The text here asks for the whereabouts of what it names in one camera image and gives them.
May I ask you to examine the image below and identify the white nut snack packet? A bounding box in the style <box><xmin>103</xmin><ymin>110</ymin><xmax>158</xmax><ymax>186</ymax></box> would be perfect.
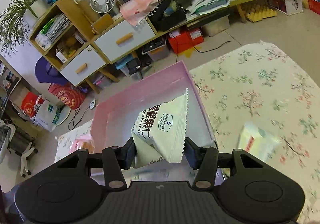
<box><xmin>131</xmin><ymin>88</ymin><xmax>189</xmax><ymax>168</ymax></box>

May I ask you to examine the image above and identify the pale yellow snack packet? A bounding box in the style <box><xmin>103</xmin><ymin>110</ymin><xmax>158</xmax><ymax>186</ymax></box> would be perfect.
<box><xmin>237</xmin><ymin>122</ymin><xmax>281</xmax><ymax>162</ymax></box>

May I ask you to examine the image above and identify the pink cardboard box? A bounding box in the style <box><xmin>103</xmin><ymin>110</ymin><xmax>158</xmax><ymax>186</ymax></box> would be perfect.
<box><xmin>91</xmin><ymin>61</ymin><xmax>214</xmax><ymax>153</ymax></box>

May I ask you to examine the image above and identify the red gift bag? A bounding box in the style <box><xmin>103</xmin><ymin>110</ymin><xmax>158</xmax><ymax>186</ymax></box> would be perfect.
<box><xmin>48</xmin><ymin>84</ymin><xmax>86</xmax><ymax>110</ymax></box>

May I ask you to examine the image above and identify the floral tablecloth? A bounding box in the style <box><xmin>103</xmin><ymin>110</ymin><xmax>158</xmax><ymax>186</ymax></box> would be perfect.
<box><xmin>55</xmin><ymin>42</ymin><xmax>319</xmax><ymax>223</ymax></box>

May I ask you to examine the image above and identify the purple hat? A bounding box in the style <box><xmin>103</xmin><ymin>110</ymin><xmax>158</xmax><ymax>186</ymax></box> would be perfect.
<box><xmin>35</xmin><ymin>56</ymin><xmax>68</xmax><ymax>86</ymax></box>

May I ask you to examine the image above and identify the red storage box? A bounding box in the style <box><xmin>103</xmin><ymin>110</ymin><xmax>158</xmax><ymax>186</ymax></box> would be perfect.
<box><xmin>168</xmin><ymin>28</ymin><xmax>204</xmax><ymax>54</ymax></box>

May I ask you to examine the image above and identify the wooden white TV cabinet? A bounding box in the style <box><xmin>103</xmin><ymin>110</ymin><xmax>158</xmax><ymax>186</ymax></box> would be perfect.
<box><xmin>29</xmin><ymin>0</ymin><xmax>251</xmax><ymax>86</ymax></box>

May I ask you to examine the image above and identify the white desk fan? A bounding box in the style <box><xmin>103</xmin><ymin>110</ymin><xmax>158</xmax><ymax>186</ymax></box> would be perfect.
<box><xmin>89</xmin><ymin>0</ymin><xmax>116</xmax><ymax>14</ymax></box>

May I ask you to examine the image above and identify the potted green plant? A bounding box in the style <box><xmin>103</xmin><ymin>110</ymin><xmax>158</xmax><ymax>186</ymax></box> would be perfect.
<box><xmin>1</xmin><ymin>0</ymin><xmax>39</xmax><ymax>56</ymax></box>

